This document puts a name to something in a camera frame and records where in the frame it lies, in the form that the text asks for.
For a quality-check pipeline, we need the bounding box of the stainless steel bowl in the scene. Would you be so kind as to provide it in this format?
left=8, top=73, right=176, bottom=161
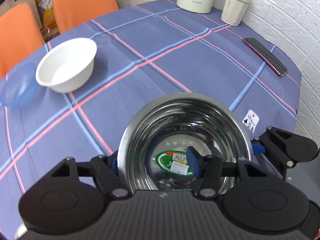
left=117, top=93, right=254, bottom=192

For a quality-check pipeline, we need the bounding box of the white ceramic bowl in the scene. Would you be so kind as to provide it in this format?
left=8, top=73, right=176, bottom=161
left=35, top=37, right=98, bottom=93

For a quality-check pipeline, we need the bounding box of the blue translucent plastic bowl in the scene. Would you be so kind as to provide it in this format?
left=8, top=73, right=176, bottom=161
left=1, top=63, right=40, bottom=109

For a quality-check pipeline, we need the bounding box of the red cased smartphone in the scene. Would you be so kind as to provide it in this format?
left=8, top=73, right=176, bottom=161
left=242, top=37, right=289, bottom=77

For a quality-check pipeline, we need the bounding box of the blue plaid tablecloth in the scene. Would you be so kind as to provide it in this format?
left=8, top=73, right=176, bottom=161
left=1, top=0, right=301, bottom=239

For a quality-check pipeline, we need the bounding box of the white lidded cup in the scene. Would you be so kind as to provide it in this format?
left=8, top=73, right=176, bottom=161
left=221, top=0, right=252, bottom=27

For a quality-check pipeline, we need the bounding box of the left orange chair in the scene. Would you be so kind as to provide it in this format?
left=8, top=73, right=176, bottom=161
left=0, top=3, right=45, bottom=78

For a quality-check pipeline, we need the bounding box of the orange chair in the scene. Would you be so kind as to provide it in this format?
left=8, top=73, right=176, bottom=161
left=52, top=0, right=119, bottom=34
left=0, top=3, right=45, bottom=78

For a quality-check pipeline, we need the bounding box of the right orange chair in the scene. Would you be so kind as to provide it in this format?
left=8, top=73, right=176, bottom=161
left=52, top=0, right=119, bottom=34

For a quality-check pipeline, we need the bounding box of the yellow snack bag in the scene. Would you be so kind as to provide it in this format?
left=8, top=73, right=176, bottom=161
left=35, top=0, right=56, bottom=28

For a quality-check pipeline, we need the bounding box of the brown cardboard box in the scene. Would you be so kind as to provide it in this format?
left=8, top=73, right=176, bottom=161
left=0, top=0, right=43, bottom=29

